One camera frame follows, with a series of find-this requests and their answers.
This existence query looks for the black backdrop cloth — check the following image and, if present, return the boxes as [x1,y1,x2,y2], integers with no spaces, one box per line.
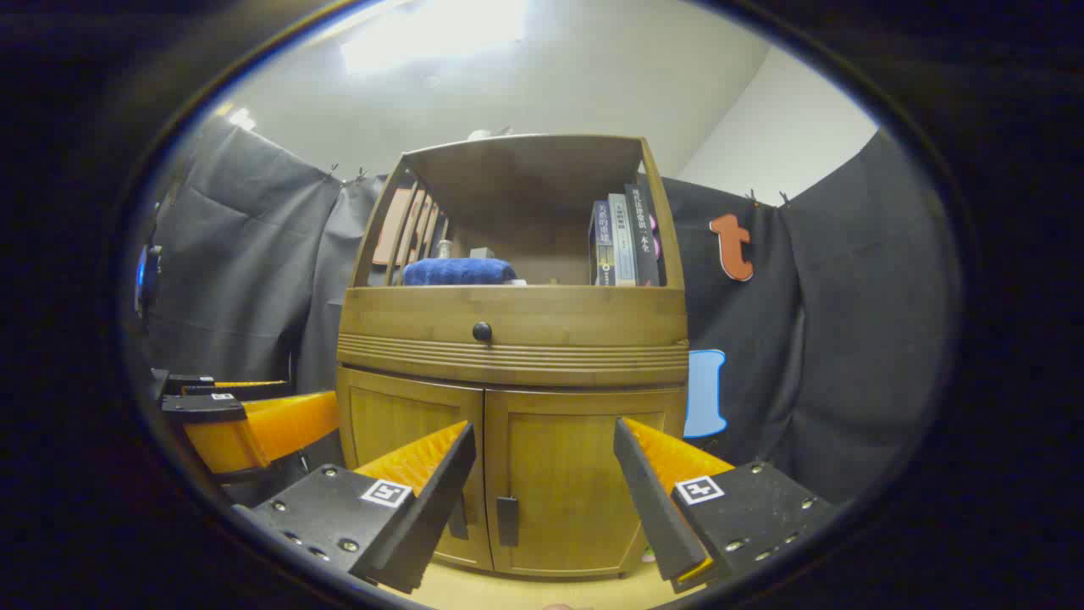
[140,114,962,509]

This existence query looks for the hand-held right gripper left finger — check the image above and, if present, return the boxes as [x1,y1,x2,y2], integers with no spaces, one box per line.
[231,420,478,595]

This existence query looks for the folded blue towel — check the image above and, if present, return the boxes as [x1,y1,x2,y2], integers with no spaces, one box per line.
[401,258,518,286]

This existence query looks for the wooden drawer with black knob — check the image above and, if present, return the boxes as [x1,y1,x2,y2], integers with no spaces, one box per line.
[338,286,689,387]

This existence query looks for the dark device with blue light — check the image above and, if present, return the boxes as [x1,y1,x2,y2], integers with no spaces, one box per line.
[134,244,164,319]

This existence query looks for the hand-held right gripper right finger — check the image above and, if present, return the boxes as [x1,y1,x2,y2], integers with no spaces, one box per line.
[613,416,838,595]

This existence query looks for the wooden shoe cabinet door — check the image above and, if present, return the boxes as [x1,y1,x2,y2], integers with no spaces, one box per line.
[484,388,687,579]
[336,366,494,570]

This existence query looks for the blue spine book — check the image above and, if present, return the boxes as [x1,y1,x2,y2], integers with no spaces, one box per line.
[589,201,614,286]

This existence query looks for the grey spine book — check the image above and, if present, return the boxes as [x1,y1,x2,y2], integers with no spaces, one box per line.
[607,193,638,286]

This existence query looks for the wooden double-door shoe cabinet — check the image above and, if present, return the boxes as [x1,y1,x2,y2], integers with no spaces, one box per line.
[336,134,689,579]

